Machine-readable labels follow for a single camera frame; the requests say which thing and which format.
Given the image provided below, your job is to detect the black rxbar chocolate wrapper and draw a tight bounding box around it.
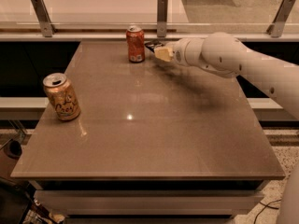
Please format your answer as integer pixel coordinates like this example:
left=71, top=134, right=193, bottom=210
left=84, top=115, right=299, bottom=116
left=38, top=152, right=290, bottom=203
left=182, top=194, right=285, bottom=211
left=144, top=39, right=164, bottom=52

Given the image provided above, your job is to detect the gold LaCroix can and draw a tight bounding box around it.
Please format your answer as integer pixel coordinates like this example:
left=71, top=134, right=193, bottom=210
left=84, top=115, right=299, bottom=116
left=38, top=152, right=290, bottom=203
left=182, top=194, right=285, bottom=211
left=43, top=73, right=80, bottom=121

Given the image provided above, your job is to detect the right metal railing bracket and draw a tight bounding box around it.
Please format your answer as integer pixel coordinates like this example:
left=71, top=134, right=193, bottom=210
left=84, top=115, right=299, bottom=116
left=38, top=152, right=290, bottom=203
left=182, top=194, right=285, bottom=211
left=266, top=0, right=296, bottom=38

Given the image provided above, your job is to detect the red coke can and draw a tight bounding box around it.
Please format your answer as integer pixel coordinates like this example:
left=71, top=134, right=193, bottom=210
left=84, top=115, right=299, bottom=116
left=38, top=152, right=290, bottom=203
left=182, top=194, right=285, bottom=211
left=126, top=25, right=145, bottom=63

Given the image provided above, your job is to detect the metal railing bracket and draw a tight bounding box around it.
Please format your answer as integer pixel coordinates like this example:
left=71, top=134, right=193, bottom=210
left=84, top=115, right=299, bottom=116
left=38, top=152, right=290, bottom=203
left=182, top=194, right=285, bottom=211
left=266, top=0, right=296, bottom=38
left=31, top=0, right=55, bottom=37
left=157, top=0, right=168, bottom=37

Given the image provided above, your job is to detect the brown cylindrical bin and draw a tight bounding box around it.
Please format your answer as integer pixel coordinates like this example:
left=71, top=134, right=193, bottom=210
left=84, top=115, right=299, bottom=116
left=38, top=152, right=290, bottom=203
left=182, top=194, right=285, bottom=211
left=0, top=139, right=22, bottom=180

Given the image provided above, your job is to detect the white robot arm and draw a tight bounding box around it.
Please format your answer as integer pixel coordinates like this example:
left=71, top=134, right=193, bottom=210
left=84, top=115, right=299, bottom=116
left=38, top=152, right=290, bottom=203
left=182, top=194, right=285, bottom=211
left=151, top=33, right=299, bottom=119

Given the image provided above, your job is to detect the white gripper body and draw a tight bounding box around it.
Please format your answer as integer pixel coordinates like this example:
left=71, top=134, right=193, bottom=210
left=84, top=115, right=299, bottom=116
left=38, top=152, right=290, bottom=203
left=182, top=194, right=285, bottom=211
left=173, top=38, right=191, bottom=66

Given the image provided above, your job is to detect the middle metal railing bracket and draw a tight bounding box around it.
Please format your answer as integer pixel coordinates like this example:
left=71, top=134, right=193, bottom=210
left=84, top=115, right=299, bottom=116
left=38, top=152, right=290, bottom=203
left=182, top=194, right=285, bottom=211
left=157, top=0, right=168, bottom=37

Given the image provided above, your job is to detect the left metal railing bracket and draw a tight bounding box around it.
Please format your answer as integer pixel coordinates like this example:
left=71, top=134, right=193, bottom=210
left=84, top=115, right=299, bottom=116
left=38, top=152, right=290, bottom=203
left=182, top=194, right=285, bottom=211
left=31, top=0, right=55, bottom=37

